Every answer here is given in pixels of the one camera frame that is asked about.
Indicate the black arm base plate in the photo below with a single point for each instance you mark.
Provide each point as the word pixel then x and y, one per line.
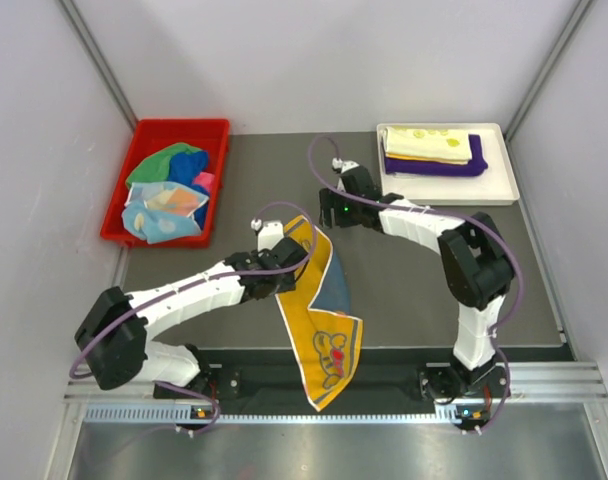
pixel 387 381

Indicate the pink towel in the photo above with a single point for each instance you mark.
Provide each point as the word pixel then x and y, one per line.
pixel 204 181

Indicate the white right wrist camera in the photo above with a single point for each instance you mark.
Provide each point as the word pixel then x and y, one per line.
pixel 344 169

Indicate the royal blue towel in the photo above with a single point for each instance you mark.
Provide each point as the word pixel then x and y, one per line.
pixel 183 168

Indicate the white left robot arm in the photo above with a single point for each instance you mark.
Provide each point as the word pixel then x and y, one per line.
pixel 118 337

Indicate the green towel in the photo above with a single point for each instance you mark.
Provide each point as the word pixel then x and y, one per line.
pixel 155 167

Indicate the grey slotted cable duct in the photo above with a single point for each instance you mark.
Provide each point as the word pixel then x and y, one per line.
pixel 190 414

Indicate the cream folded towel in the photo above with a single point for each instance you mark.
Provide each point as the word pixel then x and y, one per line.
pixel 425 142

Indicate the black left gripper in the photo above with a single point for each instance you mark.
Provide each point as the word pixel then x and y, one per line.
pixel 287 283

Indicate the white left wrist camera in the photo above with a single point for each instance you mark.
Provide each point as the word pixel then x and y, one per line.
pixel 268 233

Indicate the yellow and blue cartoon towel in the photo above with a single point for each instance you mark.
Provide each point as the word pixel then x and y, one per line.
pixel 325 337

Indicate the aluminium front rail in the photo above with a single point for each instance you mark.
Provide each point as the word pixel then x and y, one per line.
pixel 531 382

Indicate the aluminium frame post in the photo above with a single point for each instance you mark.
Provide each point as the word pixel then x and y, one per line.
pixel 92 48
pixel 571 27

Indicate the right aluminium frame post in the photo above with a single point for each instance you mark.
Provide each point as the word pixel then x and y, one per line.
pixel 571 27

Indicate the left aluminium frame post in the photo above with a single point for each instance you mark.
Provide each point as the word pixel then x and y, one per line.
pixel 92 48

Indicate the purple folded towel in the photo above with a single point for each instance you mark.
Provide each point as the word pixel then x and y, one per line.
pixel 474 167

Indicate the white plastic tray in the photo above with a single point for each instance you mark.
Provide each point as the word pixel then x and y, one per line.
pixel 496 186

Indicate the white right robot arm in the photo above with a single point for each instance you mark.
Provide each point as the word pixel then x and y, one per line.
pixel 477 269

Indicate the light blue patterned towel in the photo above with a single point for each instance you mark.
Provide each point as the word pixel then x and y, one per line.
pixel 157 212

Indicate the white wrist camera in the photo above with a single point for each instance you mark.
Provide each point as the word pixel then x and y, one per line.
pixel 268 233
pixel 344 169

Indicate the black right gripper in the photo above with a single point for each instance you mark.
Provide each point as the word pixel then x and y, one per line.
pixel 326 203

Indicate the orange folded towel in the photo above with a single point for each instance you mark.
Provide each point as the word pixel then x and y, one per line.
pixel 434 160

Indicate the red plastic bin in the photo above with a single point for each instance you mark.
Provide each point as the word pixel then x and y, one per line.
pixel 150 136

